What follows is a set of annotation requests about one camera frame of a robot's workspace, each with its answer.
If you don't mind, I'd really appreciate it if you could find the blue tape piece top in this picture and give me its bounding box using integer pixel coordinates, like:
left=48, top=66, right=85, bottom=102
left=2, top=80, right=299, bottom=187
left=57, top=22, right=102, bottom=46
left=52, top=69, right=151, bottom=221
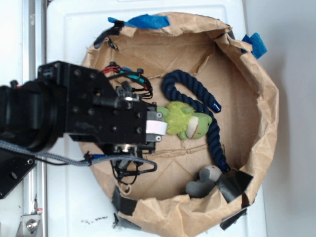
left=122, top=14, right=170, bottom=29

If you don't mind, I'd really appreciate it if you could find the grey plush mouse toy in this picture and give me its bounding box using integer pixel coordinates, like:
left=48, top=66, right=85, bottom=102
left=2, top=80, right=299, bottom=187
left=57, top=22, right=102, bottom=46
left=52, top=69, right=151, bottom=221
left=185, top=165, right=222, bottom=198

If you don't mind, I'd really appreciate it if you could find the grey braided cable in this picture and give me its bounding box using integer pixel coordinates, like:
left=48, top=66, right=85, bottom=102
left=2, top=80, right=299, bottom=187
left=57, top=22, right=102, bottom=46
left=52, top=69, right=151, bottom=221
left=0, top=139, right=158, bottom=173

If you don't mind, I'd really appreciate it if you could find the green plush frog toy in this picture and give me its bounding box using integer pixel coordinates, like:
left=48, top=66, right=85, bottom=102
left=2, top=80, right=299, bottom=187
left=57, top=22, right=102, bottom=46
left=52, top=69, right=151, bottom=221
left=157, top=101, right=213, bottom=140

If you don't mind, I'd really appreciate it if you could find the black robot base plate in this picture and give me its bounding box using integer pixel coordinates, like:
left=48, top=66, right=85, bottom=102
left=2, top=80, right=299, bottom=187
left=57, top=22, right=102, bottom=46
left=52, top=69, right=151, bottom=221
left=0, top=148, right=36, bottom=199

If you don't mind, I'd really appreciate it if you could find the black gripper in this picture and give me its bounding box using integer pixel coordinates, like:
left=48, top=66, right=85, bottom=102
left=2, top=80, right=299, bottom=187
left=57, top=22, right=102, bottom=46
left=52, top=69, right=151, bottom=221
left=37, top=61, right=167, bottom=154

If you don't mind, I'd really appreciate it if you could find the blue tape piece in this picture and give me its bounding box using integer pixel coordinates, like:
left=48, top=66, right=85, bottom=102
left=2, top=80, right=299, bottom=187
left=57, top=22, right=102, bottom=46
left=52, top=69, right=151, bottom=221
left=242, top=33, right=268, bottom=59
left=122, top=14, right=170, bottom=29

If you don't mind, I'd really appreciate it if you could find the brown paper bag bin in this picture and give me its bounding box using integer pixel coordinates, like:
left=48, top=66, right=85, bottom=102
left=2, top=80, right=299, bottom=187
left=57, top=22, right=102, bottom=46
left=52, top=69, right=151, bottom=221
left=82, top=12, right=279, bottom=237

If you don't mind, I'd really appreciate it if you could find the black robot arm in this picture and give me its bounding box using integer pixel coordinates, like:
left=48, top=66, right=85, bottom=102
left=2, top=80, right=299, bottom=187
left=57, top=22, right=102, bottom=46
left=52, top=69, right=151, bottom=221
left=0, top=61, right=167, bottom=152

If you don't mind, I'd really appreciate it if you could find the metal corner bracket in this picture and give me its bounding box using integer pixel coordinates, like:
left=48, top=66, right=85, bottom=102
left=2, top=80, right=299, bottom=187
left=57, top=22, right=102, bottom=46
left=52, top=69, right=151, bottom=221
left=15, top=214, right=42, bottom=237

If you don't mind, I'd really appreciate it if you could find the aluminium frame rail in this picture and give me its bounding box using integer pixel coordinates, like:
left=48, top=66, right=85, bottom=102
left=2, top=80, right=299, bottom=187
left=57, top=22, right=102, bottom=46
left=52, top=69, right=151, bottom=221
left=22, top=0, right=48, bottom=237

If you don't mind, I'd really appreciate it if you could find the dark blue rope toy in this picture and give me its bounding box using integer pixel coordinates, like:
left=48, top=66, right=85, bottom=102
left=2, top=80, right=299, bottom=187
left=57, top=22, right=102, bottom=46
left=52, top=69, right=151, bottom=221
left=161, top=70, right=231, bottom=173

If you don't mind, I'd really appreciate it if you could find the blue tape piece right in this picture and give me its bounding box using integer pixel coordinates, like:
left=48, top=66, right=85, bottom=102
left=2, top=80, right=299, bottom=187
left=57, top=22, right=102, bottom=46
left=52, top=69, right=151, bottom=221
left=242, top=33, right=268, bottom=59

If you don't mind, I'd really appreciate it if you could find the white plastic tray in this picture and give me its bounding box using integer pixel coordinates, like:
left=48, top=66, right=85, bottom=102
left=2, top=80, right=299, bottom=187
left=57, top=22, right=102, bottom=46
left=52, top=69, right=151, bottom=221
left=45, top=0, right=268, bottom=237

